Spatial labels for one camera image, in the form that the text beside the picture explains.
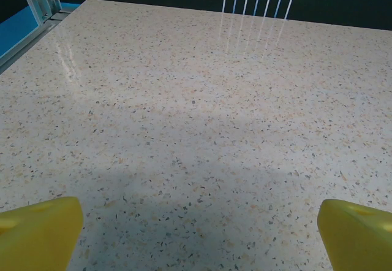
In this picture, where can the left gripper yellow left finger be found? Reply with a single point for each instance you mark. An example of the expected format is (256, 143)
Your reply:
(36, 237)

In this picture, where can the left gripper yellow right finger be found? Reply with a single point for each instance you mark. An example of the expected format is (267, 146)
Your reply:
(358, 240)

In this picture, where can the aluminium table side rail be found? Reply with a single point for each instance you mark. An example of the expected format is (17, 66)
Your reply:
(33, 36)

